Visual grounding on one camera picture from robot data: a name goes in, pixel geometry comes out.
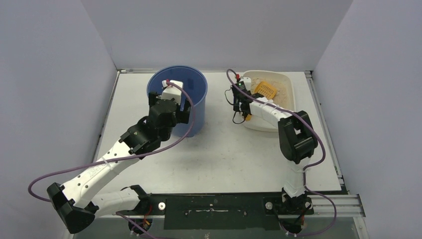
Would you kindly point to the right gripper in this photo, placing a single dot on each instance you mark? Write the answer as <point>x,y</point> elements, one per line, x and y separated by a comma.
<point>240,102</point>

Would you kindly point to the tan cat litter pile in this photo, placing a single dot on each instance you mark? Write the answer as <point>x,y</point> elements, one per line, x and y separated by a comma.
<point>282,97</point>

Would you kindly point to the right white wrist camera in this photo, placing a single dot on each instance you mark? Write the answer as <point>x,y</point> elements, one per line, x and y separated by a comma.
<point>245,82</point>

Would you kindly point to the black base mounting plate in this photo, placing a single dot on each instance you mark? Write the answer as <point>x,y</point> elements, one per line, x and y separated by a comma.
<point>235,211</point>

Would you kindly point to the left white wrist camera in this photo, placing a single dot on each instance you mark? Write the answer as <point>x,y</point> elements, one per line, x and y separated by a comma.
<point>170,92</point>

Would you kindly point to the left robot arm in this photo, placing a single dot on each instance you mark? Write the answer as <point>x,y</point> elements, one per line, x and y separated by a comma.
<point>79,202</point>

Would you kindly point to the orange litter scoop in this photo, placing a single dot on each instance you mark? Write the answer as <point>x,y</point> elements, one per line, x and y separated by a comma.
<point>265,89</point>

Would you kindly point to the white litter tray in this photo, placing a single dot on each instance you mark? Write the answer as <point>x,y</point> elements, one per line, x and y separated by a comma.
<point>259,124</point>

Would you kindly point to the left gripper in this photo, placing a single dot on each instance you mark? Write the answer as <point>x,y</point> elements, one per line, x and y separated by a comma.
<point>185,115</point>

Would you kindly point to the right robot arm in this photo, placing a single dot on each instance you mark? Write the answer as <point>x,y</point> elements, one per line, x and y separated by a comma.
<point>297,142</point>

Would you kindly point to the blue plastic bucket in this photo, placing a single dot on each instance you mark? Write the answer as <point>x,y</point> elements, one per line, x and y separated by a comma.
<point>194,83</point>

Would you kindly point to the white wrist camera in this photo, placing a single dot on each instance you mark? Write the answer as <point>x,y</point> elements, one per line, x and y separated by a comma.
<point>245,82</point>
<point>170,92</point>

